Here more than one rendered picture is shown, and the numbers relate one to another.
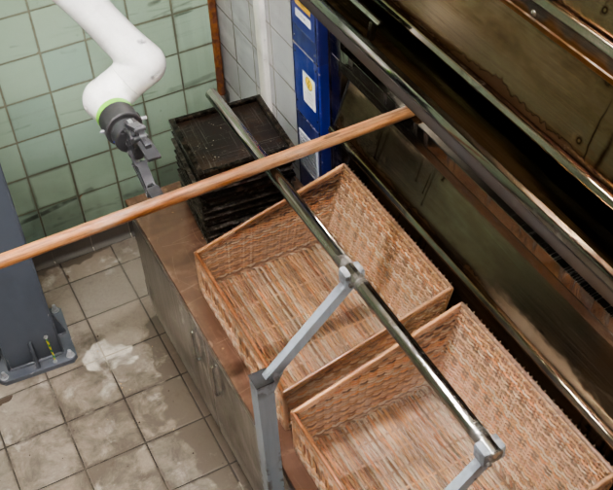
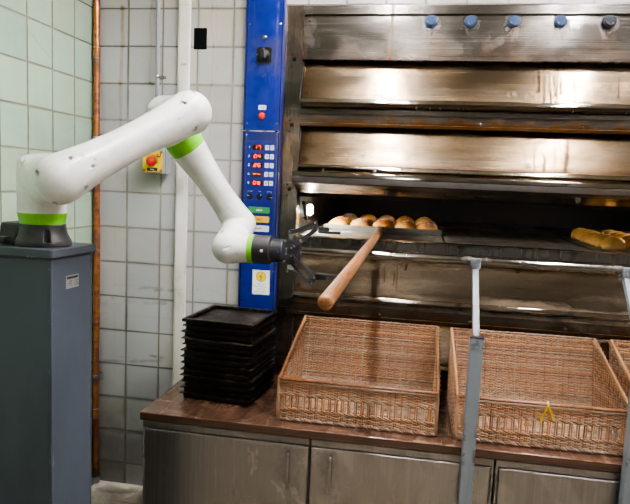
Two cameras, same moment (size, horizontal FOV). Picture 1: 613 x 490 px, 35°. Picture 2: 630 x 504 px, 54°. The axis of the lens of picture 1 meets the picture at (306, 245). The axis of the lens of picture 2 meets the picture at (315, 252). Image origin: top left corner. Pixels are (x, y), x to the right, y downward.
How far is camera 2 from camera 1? 236 cm
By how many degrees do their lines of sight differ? 61
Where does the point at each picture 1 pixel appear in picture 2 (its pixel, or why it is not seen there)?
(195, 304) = (286, 425)
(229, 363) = (355, 433)
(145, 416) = not seen: outside the picture
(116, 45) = (236, 202)
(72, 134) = not seen: hidden behind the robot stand
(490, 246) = (459, 280)
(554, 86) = (500, 153)
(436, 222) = (412, 293)
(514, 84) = (476, 163)
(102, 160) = not seen: hidden behind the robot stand
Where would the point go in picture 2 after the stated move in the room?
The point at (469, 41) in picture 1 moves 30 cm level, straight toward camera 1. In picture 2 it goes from (436, 160) to (505, 160)
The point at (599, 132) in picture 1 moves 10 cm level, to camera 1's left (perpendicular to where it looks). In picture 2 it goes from (536, 158) to (529, 156)
